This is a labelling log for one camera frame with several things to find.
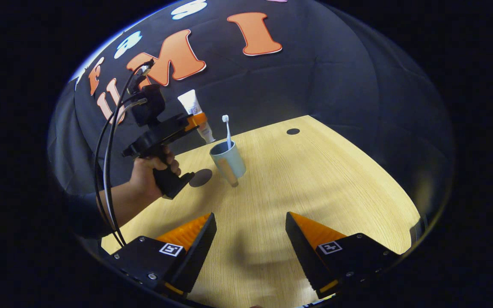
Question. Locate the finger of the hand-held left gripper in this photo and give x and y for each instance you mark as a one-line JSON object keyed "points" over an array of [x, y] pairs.
{"points": [[197, 121]]}

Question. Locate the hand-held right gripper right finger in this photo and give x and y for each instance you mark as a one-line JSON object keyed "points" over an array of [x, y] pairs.
{"points": [[304, 252]]}

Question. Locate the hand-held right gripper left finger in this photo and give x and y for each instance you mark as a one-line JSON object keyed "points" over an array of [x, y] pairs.
{"points": [[197, 256]]}

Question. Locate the white toothpaste tube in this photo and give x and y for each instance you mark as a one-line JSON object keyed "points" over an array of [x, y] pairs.
{"points": [[188, 102]]}

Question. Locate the white toothbrush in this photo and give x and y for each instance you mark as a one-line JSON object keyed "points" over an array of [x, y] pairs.
{"points": [[228, 134]]}

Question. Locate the wooden desktop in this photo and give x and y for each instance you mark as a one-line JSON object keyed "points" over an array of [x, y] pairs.
{"points": [[315, 184]]}

